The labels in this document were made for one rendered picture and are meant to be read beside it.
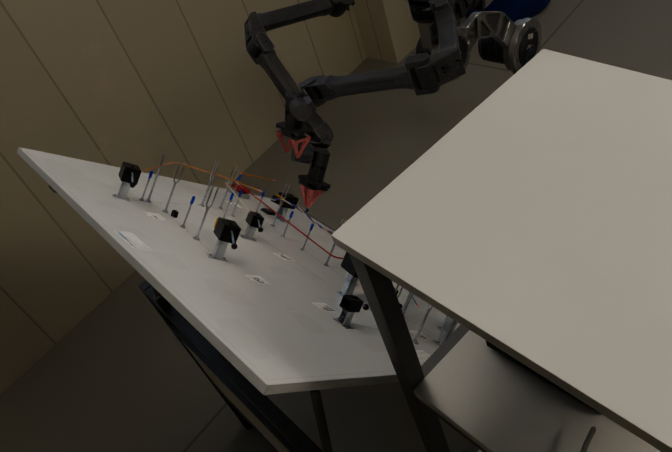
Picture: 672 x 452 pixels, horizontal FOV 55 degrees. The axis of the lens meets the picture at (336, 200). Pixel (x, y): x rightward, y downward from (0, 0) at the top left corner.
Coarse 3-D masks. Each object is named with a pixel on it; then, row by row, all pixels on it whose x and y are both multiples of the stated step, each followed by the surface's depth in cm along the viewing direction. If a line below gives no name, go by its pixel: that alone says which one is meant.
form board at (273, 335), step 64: (64, 192) 157; (128, 192) 178; (192, 192) 207; (128, 256) 133; (192, 256) 147; (256, 256) 166; (320, 256) 192; (192, 320) 116; (256, 320) 125; (320, 320) 139; (256, 384) 103; (320, 384) 110
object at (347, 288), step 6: (348, 258) 162; (342, 264) 164; (348, 264) 162; (348, 270) 161; (354, 270) 159; (348, 276) 163; (354, 276) 159; (348, 282) 162; (354, 282) 163; (342, 288) 164; (348, 288) 162; (342, 294) 162; (348, 294) 163
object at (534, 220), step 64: (576, 64) 104; (512, 128) 98; (576, 128) 94; (640, 128) 90; (384, 192) 95; (448, 192) 92; (512, 192) 88; (576, 192) 85; (640, 192) 82; (384, 256) 86; (448, 256) 83; (512, 256) 80; (576, 256) 78; (640, 256) 75; (384, 320) 102; (512, 320) 74; (576, 320) 72; (640, 320) 70; (448, 384) 114; (512, 384) 110; (576, 384) 67; (640, 384) 65; (448, 448) 134; (512, 448) 103; (576, 448) 100; (640, 448) 98
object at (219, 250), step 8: (216, 224) 152; (224, 224) 148; (232, 224) 150; (216, 232) 151; (224, 232) 148; (232, 232) 148; (224, 240) 149; (232, 240) 146; (216, 248) 151; (224, 248) 152; (232, 248) 145; (208, 256) 151; (216, 256) 151
